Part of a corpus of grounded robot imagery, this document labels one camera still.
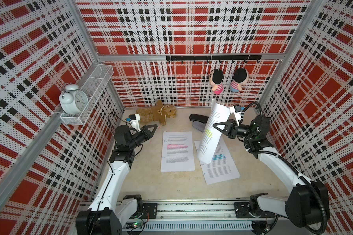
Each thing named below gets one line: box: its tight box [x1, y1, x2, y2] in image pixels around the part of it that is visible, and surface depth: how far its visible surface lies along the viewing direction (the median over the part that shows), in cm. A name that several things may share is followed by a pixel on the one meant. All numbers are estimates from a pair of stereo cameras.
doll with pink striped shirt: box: [208, 68, 225, 95], surface depth 97 cm
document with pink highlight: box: [160, 131, 196, 172], surface depth 98 cm
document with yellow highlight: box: [197, 98, 231, 165], surface depth 69 cm
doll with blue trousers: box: [229, 68, 249, 93], surface depth 96 cm
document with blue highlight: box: [194, 136, 241, 185], surface depth 90 cm
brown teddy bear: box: [135, 99, 177, 126], surface depth 110 cm
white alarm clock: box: [58, 83, 90, 115], surface depth 63 cm
